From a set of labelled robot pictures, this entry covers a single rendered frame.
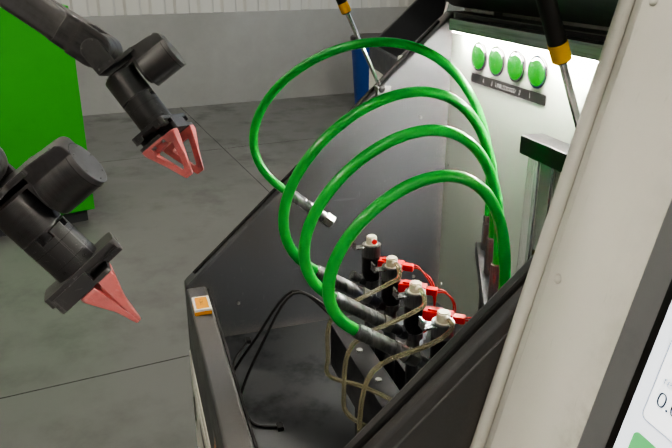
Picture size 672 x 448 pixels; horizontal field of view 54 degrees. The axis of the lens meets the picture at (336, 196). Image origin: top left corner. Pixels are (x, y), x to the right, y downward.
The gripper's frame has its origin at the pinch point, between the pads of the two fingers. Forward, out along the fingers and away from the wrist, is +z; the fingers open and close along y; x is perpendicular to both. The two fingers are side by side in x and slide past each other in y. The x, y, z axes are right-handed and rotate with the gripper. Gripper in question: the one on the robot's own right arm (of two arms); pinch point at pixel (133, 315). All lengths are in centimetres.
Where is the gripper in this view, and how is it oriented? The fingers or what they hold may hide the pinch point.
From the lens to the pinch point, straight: 86.0
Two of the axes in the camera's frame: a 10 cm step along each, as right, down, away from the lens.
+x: -3.9, -0.8, 9.2
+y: 6.8, -6.9, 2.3
